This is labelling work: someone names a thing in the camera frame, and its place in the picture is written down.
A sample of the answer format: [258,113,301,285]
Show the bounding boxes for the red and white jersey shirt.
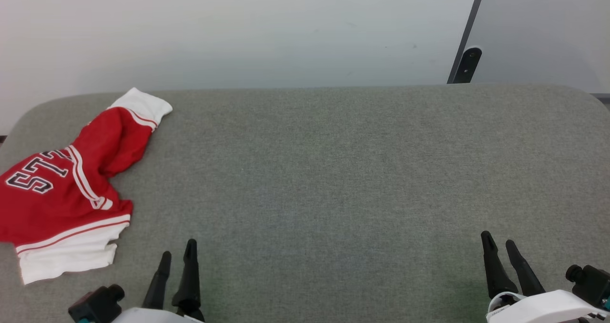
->
[0,87,173,285]

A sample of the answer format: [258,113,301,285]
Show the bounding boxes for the black rounded door bracket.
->
[452,47,483,84]

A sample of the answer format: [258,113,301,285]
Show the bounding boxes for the grey fabric sofa cushion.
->
[0,84,610,323]

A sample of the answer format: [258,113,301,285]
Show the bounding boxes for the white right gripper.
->
[480,231,610,323]

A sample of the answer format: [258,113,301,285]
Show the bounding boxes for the black door frame strip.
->
[447,0,489,84]

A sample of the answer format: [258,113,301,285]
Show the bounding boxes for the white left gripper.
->
[112,239,205,323]

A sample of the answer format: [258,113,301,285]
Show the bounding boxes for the grey door panel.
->
[465,0,610,95]

